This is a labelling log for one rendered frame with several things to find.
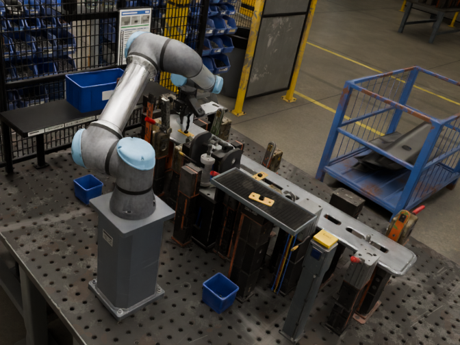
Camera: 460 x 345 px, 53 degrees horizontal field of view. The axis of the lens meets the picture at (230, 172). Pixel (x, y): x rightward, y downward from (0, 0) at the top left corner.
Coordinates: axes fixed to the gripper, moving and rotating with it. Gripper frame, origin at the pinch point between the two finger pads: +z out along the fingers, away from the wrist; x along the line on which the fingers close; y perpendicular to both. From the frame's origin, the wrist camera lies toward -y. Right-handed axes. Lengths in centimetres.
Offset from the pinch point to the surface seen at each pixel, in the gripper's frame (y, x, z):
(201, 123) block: 6.2, -17.9, 4.0
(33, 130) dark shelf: 33, 60, -1
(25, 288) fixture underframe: 5, 83, 57
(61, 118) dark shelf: 37, 44, -1
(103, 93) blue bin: 35.5, 22.4, -9.5
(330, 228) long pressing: -87, 6, 3
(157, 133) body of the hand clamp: 0.1, 18.6, -2.9
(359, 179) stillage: -27, -191, 85
